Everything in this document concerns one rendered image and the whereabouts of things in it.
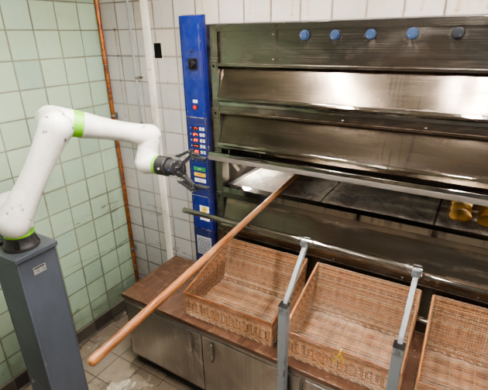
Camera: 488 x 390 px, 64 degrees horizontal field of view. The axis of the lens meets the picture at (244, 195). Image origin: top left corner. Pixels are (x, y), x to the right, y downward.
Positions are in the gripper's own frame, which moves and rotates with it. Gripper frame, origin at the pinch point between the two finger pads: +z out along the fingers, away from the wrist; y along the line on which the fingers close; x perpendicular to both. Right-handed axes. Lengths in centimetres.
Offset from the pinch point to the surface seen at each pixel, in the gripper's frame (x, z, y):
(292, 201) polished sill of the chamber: -55, 19, 31
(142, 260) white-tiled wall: -57, -108, 109
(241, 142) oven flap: -53, -13, 0
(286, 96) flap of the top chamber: -54, 15, -27
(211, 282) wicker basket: -31, -23, 85
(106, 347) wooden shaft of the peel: 76, 16, 28
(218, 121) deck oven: -56, -30, -10
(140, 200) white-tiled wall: -57, -102, 55
